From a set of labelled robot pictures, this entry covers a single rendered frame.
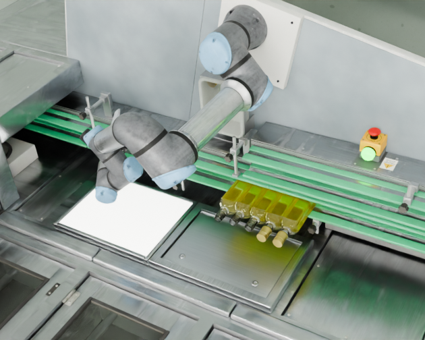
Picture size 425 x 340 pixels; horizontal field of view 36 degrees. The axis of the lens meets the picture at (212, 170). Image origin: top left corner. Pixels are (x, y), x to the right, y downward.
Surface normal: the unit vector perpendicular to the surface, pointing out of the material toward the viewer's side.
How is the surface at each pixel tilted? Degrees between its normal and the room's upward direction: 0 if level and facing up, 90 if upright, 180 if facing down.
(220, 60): 7
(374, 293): 90
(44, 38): 90
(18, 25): 90
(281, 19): 0
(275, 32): 0
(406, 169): 90
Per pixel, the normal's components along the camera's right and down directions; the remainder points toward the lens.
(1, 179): 0.86, 0.26
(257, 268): -0.07, -0.79
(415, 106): -0.50, 0.56
